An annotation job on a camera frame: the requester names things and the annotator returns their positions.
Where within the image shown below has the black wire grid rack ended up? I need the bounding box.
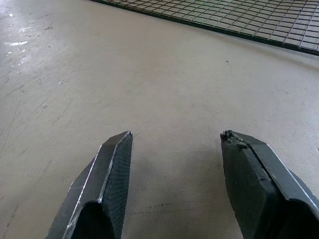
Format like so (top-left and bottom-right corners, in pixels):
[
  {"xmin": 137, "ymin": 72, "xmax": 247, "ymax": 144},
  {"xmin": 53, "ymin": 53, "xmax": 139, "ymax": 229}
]
[{"xmin": 87, "ymin": 0, "xmax": 319, "ymax": 53}]

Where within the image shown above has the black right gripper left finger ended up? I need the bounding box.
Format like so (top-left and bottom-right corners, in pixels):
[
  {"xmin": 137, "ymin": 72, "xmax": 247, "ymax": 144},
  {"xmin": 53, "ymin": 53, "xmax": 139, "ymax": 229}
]
[{"xmin": 46, "ymin": 130, "xmax": 134, "ymax": 239}]

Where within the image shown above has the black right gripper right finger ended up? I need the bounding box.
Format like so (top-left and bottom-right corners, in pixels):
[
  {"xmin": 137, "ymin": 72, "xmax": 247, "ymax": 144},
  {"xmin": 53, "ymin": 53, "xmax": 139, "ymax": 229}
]
[{"xmin": 220, "ymin": 129, "xmax": 319, "ymax": 239}]

